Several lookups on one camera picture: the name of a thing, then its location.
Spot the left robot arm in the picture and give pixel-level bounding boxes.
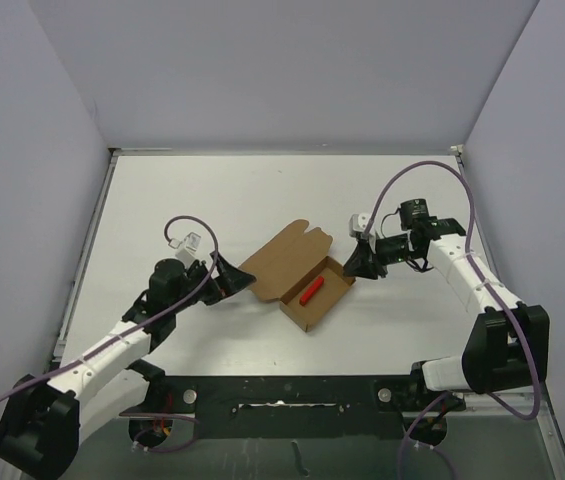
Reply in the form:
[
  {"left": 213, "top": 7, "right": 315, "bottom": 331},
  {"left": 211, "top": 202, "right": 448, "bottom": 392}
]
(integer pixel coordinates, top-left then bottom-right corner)
[{"left": 0, "top": 253, "right": 256, "bottom": 479}]

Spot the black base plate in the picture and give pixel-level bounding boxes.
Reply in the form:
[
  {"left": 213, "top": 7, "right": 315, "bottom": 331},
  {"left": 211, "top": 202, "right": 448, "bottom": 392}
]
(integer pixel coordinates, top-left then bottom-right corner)
[{"left": 123, "top": 375, "right": 466, "bottom": 446}]

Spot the purple cable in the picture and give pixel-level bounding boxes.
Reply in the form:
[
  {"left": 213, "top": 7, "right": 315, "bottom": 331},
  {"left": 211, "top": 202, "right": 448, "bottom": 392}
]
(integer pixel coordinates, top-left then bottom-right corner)
[
  {"left": 369, "top": 160, "right": 543, "bottom": 480},
  {"left": 0, "top": 215, "right": 221, "bottom": 431}
]

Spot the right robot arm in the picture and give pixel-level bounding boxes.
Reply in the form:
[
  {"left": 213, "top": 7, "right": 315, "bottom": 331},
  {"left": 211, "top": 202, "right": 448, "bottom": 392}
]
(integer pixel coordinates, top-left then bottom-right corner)
[{"left": 344, "top": 199, "right": 550, "bottom": 409}]

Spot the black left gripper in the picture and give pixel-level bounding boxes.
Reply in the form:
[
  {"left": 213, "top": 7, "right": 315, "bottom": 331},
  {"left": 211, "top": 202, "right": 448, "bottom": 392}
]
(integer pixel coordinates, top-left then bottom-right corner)
[{"left": 170, "top": 250, "right": 255, "bottom": 313}]

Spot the brown cardboard box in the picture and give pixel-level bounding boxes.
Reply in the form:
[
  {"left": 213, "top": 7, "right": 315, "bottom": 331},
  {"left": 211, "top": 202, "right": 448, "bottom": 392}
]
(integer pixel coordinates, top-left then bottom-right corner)
[{"left": 239, "top": 219, "right": 355, "bottom": 333}]

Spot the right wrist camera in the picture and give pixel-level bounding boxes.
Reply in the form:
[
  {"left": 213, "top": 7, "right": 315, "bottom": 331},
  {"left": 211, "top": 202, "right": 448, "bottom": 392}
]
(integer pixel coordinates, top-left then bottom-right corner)
[{"left": 348, "top": 213, "right": 377, "bottom": 248}]

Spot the red rectangular block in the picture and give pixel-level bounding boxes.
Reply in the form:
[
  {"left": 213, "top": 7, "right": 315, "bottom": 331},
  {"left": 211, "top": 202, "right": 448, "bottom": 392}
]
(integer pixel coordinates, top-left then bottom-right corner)
[{"left": 299, "top": 276, "right": 325, "bottom": 306}]

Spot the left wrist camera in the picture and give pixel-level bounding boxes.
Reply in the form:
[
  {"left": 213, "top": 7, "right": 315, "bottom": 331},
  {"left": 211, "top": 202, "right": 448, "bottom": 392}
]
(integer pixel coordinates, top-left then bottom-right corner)
[{"left": 170, "top": 232, "right": 201, "bottom": 268}]

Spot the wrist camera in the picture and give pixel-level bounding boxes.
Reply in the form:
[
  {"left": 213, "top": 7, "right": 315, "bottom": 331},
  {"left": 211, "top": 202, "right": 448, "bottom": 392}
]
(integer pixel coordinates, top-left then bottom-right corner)
[
  {"left": 170, "top": 232, "right": 201, "bottom": 268},
  {"left": 348, "top": 213, "right": 377, "bottom": 248}
]

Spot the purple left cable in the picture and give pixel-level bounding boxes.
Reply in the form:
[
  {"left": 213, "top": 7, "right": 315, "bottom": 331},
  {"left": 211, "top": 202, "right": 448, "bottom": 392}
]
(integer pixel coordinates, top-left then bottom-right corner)
[{"left": 0, "top": 215, "right": 221, "bottom": 431}]

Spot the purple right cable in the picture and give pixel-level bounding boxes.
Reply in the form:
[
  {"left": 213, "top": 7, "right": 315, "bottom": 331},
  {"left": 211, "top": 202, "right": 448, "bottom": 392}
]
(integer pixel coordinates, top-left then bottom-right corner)
[{"left": 369, "top": 160, "right": 543, "bottom": 480}]

